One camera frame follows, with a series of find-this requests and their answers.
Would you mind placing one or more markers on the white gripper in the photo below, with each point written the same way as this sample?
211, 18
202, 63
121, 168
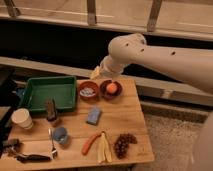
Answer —
109, 67

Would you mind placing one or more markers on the light blue towel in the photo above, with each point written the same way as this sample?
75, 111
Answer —
87, 92

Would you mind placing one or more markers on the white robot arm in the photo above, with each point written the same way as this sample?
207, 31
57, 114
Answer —
191, 66

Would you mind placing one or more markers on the dark red bowl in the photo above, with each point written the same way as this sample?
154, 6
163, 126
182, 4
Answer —
107, 95

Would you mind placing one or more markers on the orange ball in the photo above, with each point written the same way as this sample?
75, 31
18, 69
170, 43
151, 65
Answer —
111, 88

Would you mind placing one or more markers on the green plastic tray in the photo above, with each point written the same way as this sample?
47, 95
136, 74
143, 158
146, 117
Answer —
62, 89

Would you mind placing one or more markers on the blue sponge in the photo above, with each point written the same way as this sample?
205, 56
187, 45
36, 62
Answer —
94, 116

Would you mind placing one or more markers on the wooden table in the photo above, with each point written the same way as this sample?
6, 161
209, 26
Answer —
120, 115

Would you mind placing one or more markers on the brown brush block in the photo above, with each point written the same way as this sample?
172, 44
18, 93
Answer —
52, 114

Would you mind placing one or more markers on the orange carrot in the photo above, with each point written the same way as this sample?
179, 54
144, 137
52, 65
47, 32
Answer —
87, 145

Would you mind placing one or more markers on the blue cup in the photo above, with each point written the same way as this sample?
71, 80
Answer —
60, 135

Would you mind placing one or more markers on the dark grape bunch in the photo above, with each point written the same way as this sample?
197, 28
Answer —
122, 143

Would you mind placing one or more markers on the yellow banana peel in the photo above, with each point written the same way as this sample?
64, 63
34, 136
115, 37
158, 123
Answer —
104, 152

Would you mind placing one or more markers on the white paper cup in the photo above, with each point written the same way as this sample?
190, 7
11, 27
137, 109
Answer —
22, 118

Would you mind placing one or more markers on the black handled tool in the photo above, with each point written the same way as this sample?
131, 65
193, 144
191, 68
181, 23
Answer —
32, 158

